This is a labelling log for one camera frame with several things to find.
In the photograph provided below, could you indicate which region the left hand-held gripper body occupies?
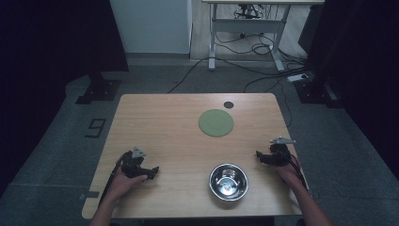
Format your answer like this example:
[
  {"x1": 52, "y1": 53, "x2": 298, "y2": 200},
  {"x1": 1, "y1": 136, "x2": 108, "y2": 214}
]
[{"x1": 118, "y1": 146, "x2": 152, "y2": 179}]

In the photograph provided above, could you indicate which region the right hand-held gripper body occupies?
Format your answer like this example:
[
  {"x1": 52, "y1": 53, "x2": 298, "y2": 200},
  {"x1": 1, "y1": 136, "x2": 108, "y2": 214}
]
[{"x1": 266, "y1": 136, "x2": 296, "y2": 168}]

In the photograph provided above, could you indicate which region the person's right hand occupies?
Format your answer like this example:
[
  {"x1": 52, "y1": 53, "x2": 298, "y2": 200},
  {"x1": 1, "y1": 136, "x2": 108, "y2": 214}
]
[{"x1": 275, "y1": 162, "x2": 308, "y2": 193}]

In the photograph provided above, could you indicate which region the person's left hand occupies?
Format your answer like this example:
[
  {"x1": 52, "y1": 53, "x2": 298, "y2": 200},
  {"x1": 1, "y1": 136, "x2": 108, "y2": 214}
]
[{"x1": 105, "y1": 170, "x2": 149, "y2": 204}]

